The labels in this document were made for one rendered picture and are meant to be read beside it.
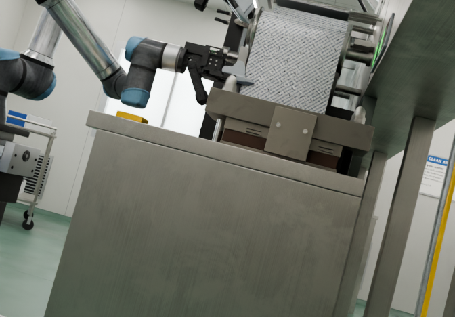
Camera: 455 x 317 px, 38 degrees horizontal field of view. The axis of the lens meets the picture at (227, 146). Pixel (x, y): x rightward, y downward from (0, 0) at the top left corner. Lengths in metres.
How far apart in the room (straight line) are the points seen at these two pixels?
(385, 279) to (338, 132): 0.51
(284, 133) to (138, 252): 0.43
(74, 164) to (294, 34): 6.14
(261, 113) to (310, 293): 0.43
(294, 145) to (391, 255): 0.51
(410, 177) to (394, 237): 0.17
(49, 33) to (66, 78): 5.74
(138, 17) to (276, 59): 6.14
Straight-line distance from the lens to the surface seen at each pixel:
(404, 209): 1.89
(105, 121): 1.56
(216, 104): 1.57
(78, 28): 1.86
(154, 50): 1.80
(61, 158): 7.83
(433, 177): 7.43
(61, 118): 7.88
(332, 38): 1.80
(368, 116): 1.78
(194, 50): 1.79
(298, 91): 1.76
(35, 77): 2.19
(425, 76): 1.46
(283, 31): 1.80
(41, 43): 2.21
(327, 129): 1.55
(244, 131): 1.56
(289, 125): 1.53
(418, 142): 1.90
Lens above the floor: 0.79
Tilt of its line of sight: 4 degrees up
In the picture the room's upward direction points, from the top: 15 degrees clockwise
